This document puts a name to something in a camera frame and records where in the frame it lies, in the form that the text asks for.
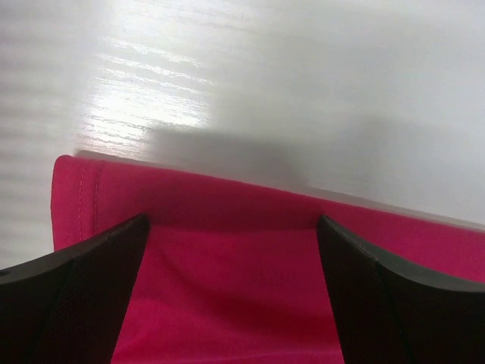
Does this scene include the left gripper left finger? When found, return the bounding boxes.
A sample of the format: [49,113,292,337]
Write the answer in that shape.
[1,215,150,363]

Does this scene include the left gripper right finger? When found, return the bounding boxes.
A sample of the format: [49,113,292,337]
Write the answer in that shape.
[317,215,484,363]

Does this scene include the magenta t shirt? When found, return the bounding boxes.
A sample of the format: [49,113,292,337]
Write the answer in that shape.
[51,156,484,363]

